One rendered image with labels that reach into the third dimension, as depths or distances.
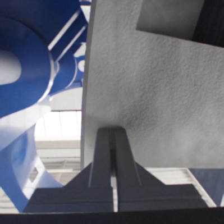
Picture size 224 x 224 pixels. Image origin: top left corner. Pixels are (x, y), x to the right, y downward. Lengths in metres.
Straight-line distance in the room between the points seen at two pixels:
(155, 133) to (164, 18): 0.23
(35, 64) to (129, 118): 0.39
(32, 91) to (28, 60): 0.09
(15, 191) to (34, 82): 2.72
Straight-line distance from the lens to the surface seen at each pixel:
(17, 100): 0.55
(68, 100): 9.58
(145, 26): 0.33
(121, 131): 0.15
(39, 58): 0.50
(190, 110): 0.17
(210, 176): 0.26
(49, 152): 10.36
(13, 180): 2.97
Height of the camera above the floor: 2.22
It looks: 16 degrees up
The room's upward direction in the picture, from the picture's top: 179 degrees clockwise
